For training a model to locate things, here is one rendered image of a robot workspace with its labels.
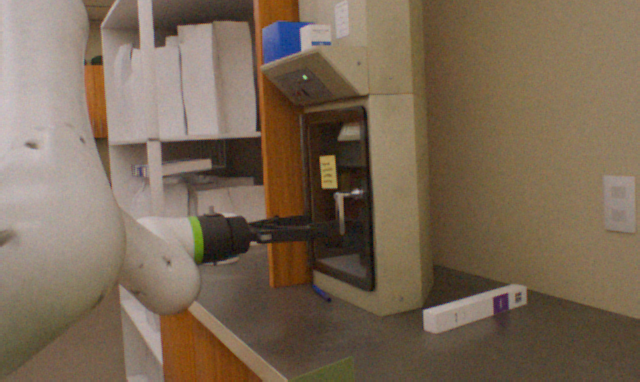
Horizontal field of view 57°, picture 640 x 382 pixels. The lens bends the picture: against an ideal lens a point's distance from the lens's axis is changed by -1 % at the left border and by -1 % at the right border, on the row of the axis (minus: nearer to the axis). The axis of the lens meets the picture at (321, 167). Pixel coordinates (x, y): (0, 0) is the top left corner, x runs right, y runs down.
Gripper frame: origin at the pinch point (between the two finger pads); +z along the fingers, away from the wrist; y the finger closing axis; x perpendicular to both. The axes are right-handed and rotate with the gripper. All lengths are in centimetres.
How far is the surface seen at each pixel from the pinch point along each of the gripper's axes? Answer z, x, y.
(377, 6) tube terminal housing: 13.6, -45.0, -5.6
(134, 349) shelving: -8, 92, 219
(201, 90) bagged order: 11, -39, 123
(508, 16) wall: 54, -46, -2
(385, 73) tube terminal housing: 14.7, -31.0, -5.6
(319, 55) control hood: 0.0, -34.7, -4.4
